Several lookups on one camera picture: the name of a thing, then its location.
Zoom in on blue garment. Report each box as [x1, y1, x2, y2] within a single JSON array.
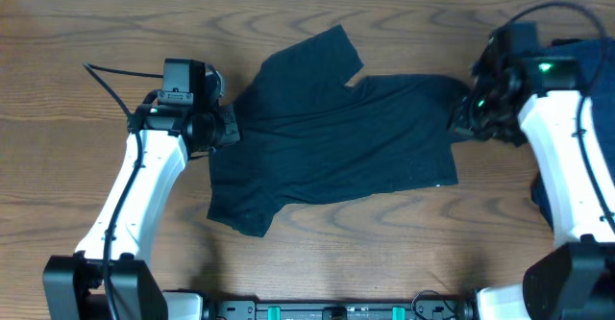
[[531, 37, 614, 229]]

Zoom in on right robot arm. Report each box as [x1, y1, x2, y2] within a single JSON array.
[[447, 22, 614, 319]]

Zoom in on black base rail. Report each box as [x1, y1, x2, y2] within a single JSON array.
[[162, 290, 481, 320]]

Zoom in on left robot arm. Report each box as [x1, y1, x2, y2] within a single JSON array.
[[42, 58, 240, 319]]

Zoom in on dark teal t-shirt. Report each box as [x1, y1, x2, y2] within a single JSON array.
[[208, 26, 469, 237]]

